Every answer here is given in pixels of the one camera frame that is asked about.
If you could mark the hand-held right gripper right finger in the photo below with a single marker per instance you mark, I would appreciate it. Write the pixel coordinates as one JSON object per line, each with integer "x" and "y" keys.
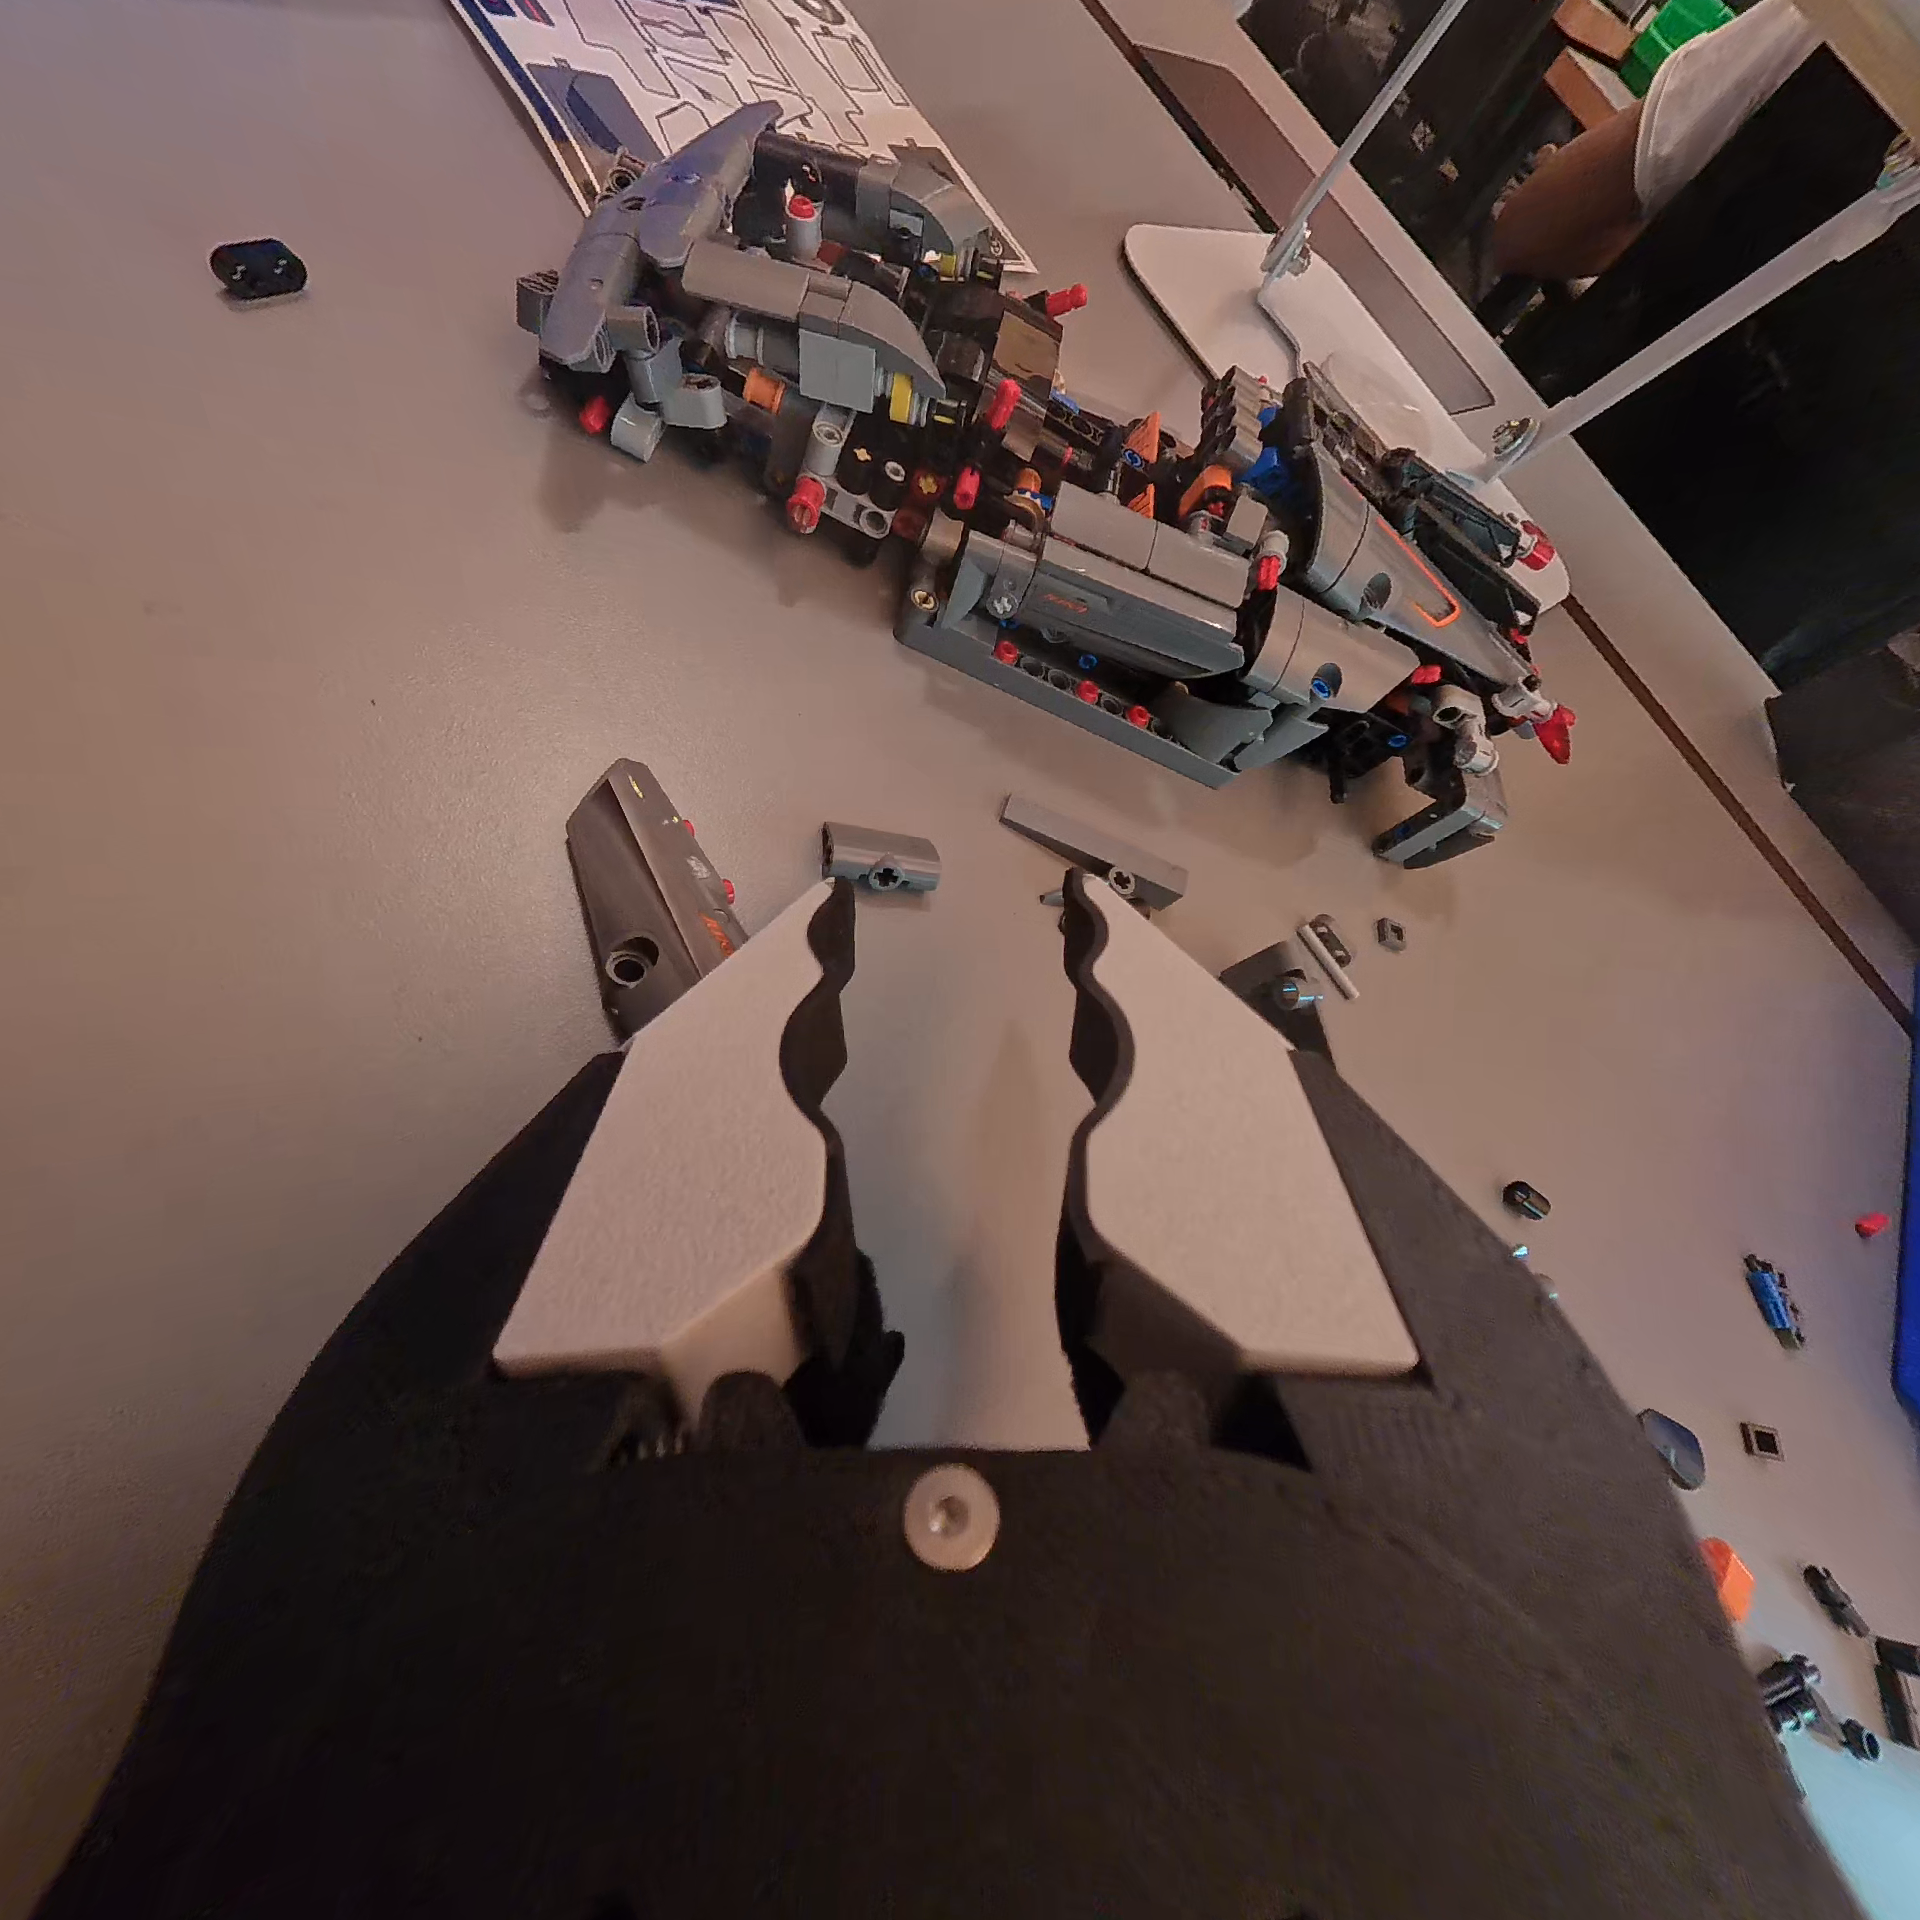
{"x": 1243, "y": 1200}

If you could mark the white book stand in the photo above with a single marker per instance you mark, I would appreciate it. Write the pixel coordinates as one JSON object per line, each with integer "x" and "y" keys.
{"x": 1200, "y": 284}

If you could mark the white lego bar piece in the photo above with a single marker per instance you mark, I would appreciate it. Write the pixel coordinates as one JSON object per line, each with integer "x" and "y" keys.
{"x": 1329, "y": 962}

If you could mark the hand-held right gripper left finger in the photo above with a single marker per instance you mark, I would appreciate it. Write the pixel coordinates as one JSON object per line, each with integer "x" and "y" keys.
{"x": 660, "y": 1200}

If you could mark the dark grey lego wedge panel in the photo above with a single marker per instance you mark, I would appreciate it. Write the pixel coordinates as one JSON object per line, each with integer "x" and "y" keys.
{"x": 651, "y": 902}

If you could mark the lego sticker sheet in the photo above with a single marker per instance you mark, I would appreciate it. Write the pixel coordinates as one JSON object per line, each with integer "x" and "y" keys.
{"x": 675, "y": 61}

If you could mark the lego car model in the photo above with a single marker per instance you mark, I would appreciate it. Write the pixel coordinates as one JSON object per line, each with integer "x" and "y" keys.
{"x": 1124, "y": 586}

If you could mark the scattered small lego pieces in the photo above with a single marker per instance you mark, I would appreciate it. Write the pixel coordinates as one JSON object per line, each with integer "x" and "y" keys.
{"x": 1778, "y": 1299}

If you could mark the small black lego piece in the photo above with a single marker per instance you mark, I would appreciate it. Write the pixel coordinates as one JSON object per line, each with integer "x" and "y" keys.
{"x": 259, "y": 271}

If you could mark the long dark grey lego beam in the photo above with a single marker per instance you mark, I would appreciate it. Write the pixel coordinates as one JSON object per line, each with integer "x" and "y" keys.
{"x": 1276, "y": 991}

